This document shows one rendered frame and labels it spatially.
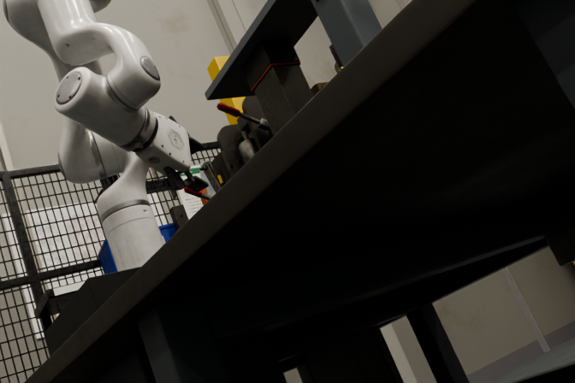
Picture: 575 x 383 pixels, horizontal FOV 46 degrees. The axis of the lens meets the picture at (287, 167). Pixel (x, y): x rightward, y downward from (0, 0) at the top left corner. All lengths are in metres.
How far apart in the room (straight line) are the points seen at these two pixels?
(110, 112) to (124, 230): 0.49
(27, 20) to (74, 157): 0.33
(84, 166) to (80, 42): 0.50
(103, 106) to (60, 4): 0.24
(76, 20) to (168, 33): 4.18
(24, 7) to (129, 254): 0.57
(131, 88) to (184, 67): 4.17
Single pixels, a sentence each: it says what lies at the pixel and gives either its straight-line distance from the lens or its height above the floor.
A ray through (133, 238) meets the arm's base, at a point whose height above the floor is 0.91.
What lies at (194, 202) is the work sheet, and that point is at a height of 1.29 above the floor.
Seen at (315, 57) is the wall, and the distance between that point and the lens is 6.17.
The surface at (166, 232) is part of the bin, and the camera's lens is 2.39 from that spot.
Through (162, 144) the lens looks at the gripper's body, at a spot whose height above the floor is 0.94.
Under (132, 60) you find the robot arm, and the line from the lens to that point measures 1.12.
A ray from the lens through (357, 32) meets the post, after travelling 1.22.
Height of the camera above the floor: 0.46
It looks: 18 degrees up
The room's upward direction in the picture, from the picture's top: 23 degrees counter-clockwise
